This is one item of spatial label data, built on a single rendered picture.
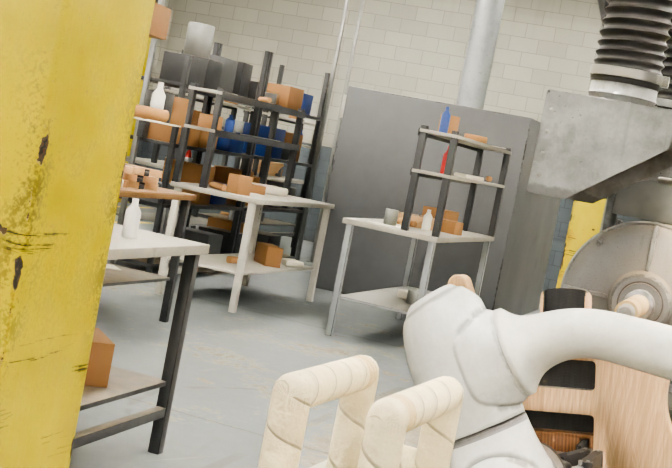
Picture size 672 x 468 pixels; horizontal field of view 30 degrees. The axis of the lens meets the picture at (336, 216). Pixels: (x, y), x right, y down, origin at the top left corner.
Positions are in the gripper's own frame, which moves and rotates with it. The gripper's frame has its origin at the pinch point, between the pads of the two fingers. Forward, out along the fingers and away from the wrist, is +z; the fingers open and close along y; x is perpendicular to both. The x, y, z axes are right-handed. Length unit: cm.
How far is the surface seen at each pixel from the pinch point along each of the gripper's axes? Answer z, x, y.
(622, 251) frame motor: 26.1, 26.9, 5.4
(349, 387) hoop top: -68, 15, -8
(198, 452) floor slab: 323, -71, -200
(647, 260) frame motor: 25.4, 25.7, 9.3
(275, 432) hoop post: -79, 13, -11
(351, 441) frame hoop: -62, 10, -10
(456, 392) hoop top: -63, 15, 0
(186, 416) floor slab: 377, -65, -231
